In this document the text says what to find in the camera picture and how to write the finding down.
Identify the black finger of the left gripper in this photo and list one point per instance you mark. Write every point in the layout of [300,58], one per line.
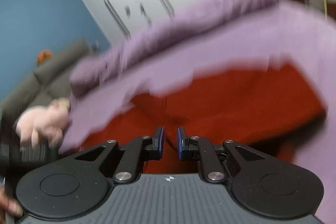
[14,154]

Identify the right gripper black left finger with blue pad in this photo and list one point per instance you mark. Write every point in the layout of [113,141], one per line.
[123,163]

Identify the purple rolled duvet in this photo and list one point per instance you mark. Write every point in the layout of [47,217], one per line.
[197,19]

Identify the grey upholstered headboard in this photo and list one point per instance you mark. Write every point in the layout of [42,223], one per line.
[49,81]

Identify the red knit sweater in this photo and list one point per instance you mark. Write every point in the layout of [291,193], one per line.
[247,105]

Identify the pink plush pig toy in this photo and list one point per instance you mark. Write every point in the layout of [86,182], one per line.
[48,123]

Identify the purple bed sheet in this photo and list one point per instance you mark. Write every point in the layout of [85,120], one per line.
[284,28]

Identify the orange plush toy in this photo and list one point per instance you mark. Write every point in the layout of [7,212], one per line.
[43,56]

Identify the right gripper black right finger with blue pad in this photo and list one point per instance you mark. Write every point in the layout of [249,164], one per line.
[217,163]

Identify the person's left hand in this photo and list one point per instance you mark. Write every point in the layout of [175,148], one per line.
[9,205]

